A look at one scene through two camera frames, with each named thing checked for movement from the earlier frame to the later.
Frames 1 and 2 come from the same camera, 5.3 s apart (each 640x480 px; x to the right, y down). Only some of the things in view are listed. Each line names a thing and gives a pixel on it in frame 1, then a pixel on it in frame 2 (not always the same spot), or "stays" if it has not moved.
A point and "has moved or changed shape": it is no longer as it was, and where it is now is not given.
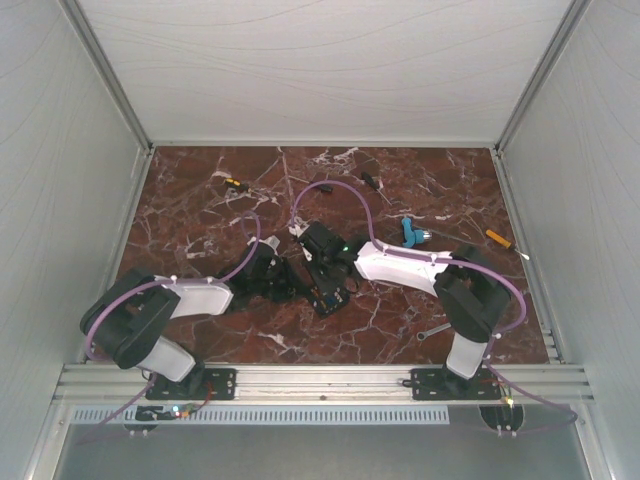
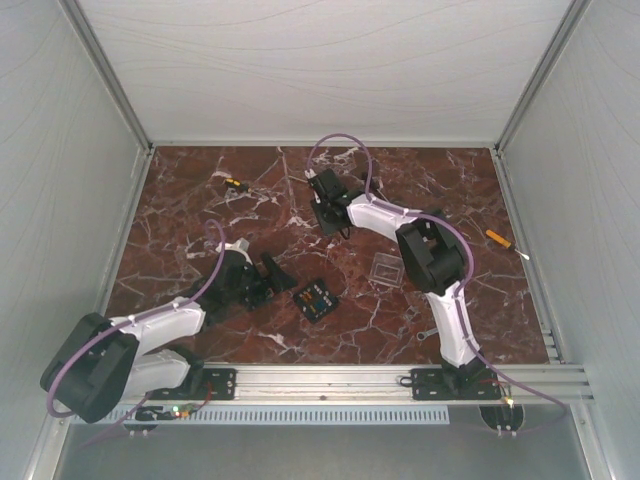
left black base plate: [218, 384] stays
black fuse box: [328, 300] has moved or changed shape
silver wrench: [422, 335] stays
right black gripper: [312, 265] → [328, 228]
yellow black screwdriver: [236, 184] stays
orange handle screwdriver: [498, 238] stays
